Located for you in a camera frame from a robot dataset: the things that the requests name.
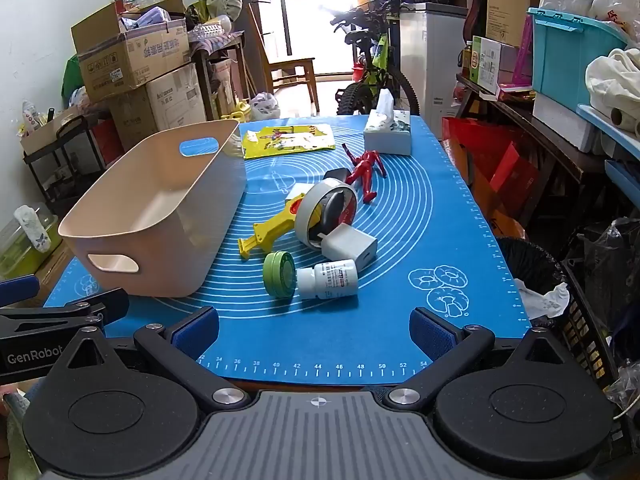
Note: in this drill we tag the white pill bottle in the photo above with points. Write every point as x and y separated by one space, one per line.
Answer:
325 280

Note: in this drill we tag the wooden chair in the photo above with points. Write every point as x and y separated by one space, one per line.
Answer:
290 67

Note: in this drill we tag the white tape roll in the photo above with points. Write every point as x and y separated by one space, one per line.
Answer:
305 215

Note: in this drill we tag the green round container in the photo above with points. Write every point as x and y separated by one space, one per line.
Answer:
275 272

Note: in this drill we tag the teal storage bin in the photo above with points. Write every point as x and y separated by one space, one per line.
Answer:
565 65

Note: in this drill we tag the red paper bags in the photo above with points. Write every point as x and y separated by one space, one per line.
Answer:
500 160

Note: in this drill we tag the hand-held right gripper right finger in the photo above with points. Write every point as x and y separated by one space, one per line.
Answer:
430 330

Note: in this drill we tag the white patterned bottle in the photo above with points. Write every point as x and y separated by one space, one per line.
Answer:
32 227

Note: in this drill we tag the small brown cardboard box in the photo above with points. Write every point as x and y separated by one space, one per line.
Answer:
45 135

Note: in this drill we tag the dark wooden shelf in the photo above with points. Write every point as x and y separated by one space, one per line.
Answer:
550 160

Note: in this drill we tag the green and white box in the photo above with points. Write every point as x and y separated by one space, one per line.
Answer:
487 65

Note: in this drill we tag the green lidded container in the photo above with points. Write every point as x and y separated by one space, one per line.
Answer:
20 255

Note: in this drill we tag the tall brown cardboard box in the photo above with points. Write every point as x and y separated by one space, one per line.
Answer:
510 0

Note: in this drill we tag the white chest freezer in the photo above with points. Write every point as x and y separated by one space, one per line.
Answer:
440 60

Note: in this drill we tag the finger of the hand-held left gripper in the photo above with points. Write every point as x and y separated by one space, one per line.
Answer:
20 290
112 302

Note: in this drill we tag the beige plastic basket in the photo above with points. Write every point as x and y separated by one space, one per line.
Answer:
165 245

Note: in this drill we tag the black metal cart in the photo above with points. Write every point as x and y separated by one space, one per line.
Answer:
65 175

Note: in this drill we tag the black trash bin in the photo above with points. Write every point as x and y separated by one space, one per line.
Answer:
530 265

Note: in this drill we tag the blue silicone mat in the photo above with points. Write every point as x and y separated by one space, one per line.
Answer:
425 240

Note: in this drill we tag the black and green bicycle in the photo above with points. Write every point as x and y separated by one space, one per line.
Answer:
372 77

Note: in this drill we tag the black plastic crate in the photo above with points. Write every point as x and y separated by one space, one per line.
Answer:
590 330

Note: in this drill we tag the small white plastic bag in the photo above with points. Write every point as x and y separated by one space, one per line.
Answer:
265 106

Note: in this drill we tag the red action figure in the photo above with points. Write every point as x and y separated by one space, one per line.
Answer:
367 167

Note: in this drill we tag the yellow toy gun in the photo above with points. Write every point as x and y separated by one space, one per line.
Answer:
265 235

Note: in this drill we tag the white cloth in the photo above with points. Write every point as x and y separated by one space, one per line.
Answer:
612 85

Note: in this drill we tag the white foam box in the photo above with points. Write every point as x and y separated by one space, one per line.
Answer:
562 122

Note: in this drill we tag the pink box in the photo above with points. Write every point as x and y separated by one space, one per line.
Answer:
522 60

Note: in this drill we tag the open brown cardboard box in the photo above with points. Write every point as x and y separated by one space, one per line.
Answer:
130 65

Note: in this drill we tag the white tissue box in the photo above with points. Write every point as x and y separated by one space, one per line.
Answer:
387 137

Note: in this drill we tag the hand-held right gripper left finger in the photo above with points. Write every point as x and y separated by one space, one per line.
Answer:
200 327

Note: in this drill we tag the white charger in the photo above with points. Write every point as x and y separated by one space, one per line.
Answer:
347 245

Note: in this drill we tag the dark wooden table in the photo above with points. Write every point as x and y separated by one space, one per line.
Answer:
220 60

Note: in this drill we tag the yellow printed packet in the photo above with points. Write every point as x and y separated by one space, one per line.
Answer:
290 142

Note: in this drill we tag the yellow jug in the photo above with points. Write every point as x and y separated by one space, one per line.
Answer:
239 111

